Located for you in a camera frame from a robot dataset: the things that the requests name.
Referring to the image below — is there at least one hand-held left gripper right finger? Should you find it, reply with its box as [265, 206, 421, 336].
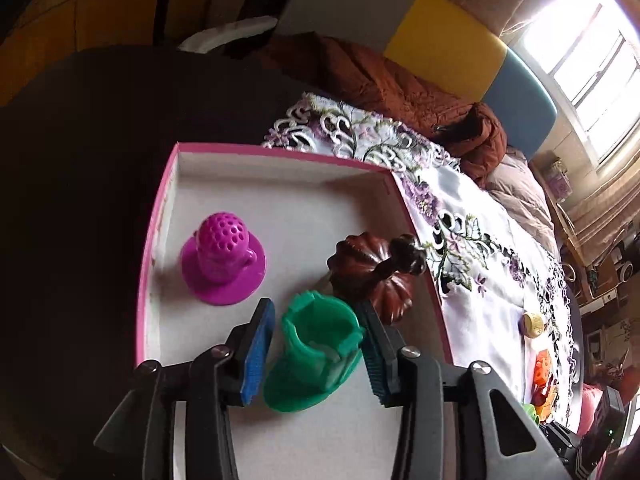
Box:
[354, 300, 571, 480]

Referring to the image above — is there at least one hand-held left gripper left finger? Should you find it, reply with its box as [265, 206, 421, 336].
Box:
[94, 298, 277, 480]

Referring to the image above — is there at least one green plastic toy cup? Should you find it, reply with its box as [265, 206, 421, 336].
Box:
[263, 290, 367, 413]

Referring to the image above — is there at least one orange perforated toy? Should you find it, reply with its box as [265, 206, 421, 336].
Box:
[532, 350, 555, 386]

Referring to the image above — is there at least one yellow perforated oval shell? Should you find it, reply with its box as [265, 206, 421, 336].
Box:
[522, 311, 546, 338]

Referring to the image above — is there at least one pink-rimmed white cardboard box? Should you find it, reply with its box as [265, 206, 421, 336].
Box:
[135, 142, 456, 480]

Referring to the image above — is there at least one brown wooden pumpkin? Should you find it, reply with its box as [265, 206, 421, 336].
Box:
[327, 232, 428, 325]

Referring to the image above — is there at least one magenta perforated toy cup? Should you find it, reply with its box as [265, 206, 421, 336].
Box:
[181, 212, 267, 307]

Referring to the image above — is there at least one floral embroidered white tablecloth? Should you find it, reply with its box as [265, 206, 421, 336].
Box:
[262, 92, 583, 428]

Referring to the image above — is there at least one wooden window ledge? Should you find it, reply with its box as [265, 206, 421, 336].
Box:
[530, 160, 586, 266]

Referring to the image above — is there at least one pink duvet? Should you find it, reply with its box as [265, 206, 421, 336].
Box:
[485, 147, 561, 256]

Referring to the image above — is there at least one small pink box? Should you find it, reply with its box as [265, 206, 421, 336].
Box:
[547, 157, 573, 201]

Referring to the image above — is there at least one brown quilted jacket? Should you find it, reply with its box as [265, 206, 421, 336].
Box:
[260, 32, 508, 188]

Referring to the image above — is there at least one white chair armrest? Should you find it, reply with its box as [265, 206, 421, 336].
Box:
[177, 16, 278, 53]

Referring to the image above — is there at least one grey yellow blue headboard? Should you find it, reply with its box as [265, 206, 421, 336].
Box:
[277, 0, 558, 161]

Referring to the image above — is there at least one window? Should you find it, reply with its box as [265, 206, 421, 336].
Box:
[505, 0, 640, 166]

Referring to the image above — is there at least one wooden wardrobe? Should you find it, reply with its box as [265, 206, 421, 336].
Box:
[0, 0, 311, 106]

